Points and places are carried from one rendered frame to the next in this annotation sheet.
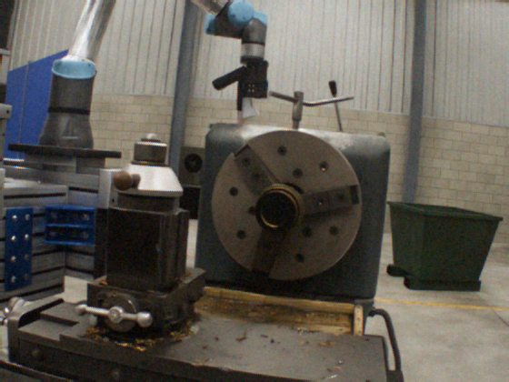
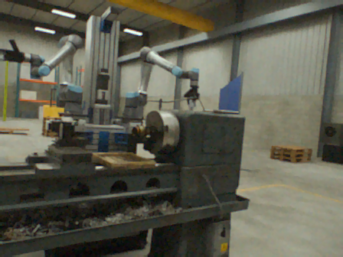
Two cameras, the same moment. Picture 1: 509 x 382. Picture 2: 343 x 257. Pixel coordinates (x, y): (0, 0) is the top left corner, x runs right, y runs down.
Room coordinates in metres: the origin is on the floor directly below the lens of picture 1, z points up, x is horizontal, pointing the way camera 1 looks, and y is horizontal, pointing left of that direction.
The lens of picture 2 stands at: (-0.15, -1.52, 1.22)
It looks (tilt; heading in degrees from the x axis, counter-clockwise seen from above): 3 degrees down; 45
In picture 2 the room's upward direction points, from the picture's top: 5 degrees clockwise
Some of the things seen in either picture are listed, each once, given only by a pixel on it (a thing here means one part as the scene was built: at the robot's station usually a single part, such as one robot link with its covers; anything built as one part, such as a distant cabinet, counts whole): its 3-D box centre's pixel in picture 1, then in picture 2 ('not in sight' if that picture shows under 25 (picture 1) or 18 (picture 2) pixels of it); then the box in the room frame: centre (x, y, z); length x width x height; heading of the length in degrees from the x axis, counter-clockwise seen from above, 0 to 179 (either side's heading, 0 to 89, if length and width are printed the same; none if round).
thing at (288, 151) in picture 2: not in sight; (291, 153); (9.09, 2.00, 0.22); 1.25 x 0.86 x 0.44; 174
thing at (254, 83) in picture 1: (253, 78); (194, 92); (1.65, 0.04, 1.41); 0.09 x 0.08 x 0.12; 80
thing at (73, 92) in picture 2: not in sight; (73, 92); (0.87, 0.65, 1.33); 0.13 x 0.12 x 0.14; 94
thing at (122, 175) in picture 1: (127, 180); not in sight; (0.53, 0.13, 1.13); 0.04 x 0.02 x 0.02; 170
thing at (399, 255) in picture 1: (436, 246); not in sight; (5.84, -2.11, 0.43); 1.34 x 0.94 x 0.85; 3
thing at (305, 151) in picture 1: (288, 204); (158, 132); (1.17, -0.07, 1.08); 0.32 x 0.09 x 0.32; 80
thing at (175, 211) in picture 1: (149, 239); (67, 130); (0.59, 0.11, 1.07); 0.07 x 0.07 x 0.10; 80
